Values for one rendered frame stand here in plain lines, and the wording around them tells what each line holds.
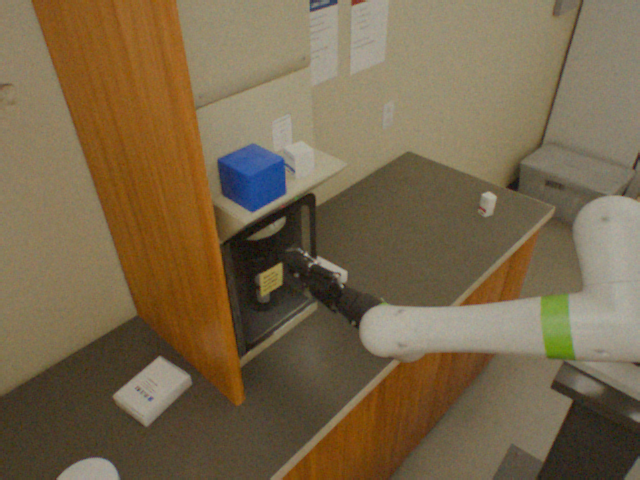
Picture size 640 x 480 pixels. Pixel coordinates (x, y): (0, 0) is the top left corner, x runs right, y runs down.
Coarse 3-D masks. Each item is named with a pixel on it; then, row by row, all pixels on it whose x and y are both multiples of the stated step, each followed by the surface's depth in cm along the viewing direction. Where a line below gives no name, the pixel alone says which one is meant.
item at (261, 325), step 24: (288, 216) 131; (312, 216) 139; (240, 240) 122; (264, 240) 128; (288, 240) 135; (312, 240) 143; (240, 264) 126; (264, 264) 132; (240, 288) 130; (288, 288) 145; (240, 312) 134; (264, 312) 141; (288, 312) 150; (264, 336) 147
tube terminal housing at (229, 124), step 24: (240, 96) 105; (264, 96) 110; (288, 96) 115; (216, 120) 103; (240, 120) 108; (264, 120) 113; (216, 144) 106; (240, 144) 111; (264, 144) 116; (312, 144) 128; (216, 168) 108; (216, 192) 111; (312, 192) 136; (240, 360) 145
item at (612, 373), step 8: (584, 368) 143; (592, 368) 142; (600, 368) 140; (608, 368) 140; (616, 368) 139; (624, 368) 138; (632, 368) 137; (600, 376) 141; (608, 376) 139; (616, 376) 138; (624, 376) 137; (632, 376) 137; (608, 384) 140; (616, 384) 139; (624, 384) 137; (632, 384) 136; (624, 392) 138; (632, 392) 137
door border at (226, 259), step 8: (240, 232) 122; (224, 248) 119; (224, 256) 120; (224, 264) 121; (232, 264) 123; (232, 272) 125; (232, 280) 126; (232, 288) 127; (232, 296) 128; (240, 320) 135; (240, 328) 137; (240, 336) 138; (240, 344) 140; (240, 352) 141
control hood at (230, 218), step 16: (320, 160) 123; (336, 160) 123; (288, 176) 118; (304, 176) 118; (320, 176) 118; (288, 192) 113; (304, 192) 119; (224, 208) 108; (240, 208) 108; (272, 208) 109; (224, 224) 111; (240, 224) 106; (224, 240) 115
